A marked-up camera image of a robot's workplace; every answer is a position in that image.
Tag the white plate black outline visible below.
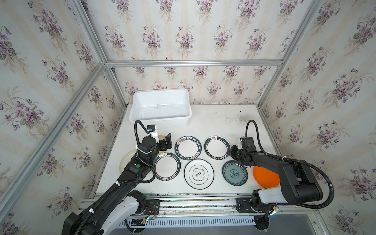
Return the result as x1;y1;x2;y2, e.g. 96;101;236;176
184;159;214;190

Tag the large cream plate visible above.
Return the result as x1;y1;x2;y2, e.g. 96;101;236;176
119;149;136;173

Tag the orange plastic plate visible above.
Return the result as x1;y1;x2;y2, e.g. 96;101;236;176
253;166;280;189

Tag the green red rimmed plate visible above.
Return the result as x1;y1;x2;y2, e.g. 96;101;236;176
204;136;230;160
153;152;181;181

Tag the white plastic bin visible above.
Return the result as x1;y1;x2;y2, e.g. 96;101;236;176
129;89;192;129

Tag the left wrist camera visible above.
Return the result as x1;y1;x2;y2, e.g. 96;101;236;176
147;124;159;143

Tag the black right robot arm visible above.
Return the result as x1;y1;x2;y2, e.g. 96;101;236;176
228;137;329;212

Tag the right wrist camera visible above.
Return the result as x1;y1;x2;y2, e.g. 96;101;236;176
240;137;255;149

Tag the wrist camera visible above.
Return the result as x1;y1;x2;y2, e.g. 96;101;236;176
240;137;255;149
147;124;159;143

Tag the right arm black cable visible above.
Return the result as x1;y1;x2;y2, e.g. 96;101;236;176
245;119;335;210

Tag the aluminium frame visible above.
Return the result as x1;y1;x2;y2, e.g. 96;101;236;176
1;1;333;217

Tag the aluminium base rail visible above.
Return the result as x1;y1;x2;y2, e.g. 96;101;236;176
73;193;320;217

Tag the small yellow floral plate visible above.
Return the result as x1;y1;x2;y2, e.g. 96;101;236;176
158;135;166;141

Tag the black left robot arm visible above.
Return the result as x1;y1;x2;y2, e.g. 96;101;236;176
62;134;172;235

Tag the green rim lettered plate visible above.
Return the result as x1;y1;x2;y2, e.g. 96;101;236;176
174;136;202;161

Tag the teal blue floral plate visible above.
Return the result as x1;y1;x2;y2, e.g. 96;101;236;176
222;161;248;187

